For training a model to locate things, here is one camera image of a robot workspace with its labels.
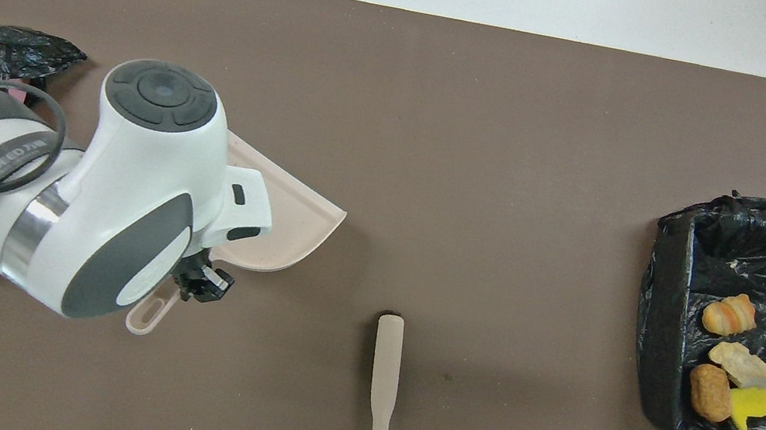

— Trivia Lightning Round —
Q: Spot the beige plastic dustpan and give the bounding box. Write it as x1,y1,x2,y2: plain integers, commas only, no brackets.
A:
123,117,359,368

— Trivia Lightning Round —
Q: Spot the yellow sponge piece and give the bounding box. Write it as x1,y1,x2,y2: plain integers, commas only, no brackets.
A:
723,378,766,430

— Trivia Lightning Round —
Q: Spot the brown table mat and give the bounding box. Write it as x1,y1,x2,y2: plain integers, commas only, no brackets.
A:
0,0,766,430

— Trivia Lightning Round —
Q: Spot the brown bread roll toy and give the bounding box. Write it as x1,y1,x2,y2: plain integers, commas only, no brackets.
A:
682,361,740,426

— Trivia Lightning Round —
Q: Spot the pale cream chunk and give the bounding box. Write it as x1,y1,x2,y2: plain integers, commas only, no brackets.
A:
705,338,766,393

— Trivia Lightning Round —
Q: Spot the orange striped croissant toy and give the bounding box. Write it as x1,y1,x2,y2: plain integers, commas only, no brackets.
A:
699,287,762,342

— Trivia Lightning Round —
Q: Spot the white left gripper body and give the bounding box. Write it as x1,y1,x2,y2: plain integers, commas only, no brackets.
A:
210,164,281,258

